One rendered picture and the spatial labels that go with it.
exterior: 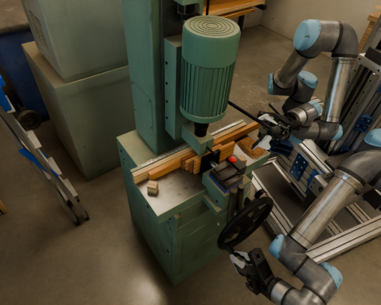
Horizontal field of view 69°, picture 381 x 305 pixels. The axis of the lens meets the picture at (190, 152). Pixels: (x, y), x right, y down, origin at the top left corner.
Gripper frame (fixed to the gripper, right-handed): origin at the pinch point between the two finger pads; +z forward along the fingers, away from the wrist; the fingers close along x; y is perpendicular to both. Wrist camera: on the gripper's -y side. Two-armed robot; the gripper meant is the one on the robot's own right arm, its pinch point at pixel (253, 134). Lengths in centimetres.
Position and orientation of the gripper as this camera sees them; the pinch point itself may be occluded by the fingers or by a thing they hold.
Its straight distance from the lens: 108.4
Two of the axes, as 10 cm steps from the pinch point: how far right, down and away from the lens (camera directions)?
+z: -8.2, 3.8, -4.4
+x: -0.2, 7.4, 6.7
